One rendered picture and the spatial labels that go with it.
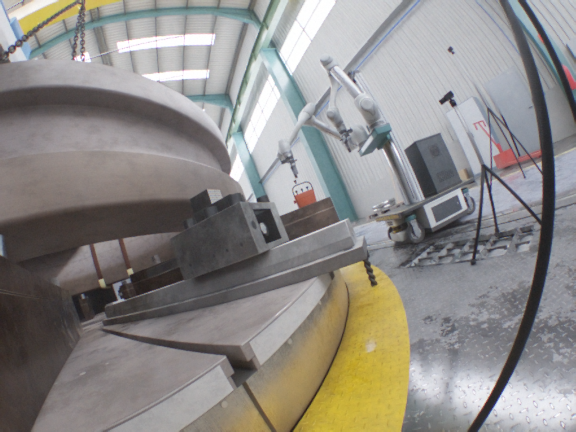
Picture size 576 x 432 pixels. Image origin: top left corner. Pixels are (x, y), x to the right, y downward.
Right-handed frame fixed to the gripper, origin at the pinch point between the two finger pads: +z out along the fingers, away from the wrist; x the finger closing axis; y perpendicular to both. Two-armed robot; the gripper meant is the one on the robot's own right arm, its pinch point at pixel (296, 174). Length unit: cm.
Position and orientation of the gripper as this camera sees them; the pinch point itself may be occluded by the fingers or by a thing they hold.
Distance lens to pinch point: 224.6
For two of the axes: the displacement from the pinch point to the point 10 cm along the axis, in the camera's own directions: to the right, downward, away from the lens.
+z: 3.7, 9.3, -0.8
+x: -0.2, 0.9, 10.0
